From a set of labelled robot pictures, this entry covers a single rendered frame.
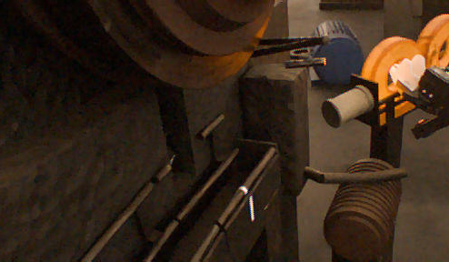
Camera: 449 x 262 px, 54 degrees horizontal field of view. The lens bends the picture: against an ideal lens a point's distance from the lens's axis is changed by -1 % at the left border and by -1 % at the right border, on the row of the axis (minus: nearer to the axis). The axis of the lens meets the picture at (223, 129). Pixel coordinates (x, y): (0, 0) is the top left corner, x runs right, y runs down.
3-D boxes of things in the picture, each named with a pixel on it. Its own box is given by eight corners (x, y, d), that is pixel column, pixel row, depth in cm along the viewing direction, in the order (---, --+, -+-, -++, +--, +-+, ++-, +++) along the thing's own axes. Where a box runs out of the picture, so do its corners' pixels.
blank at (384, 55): (357, 50, 89) (369, 54, 87) (412, 26, 95) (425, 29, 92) (361, 117, 97) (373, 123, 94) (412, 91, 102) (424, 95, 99)
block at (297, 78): (246, 190, 88) (234, 75, 77) (262, 169, 94) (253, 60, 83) (299, 200, 83) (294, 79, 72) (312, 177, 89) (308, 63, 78)
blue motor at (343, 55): (311, 95, 265) (310, 38, 250) (306, 63, 315) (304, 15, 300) (364, 92, 260) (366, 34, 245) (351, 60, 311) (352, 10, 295)
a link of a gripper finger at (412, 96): (408, 75, 91) (442, 98, 85) (405, 81, 92) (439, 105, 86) (392, 80, 89) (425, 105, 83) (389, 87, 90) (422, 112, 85)
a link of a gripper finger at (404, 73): (397, 45, 91) (432, 69, 85) (388, 69, 95) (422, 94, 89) (385, 49, 90) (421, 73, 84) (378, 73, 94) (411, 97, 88)
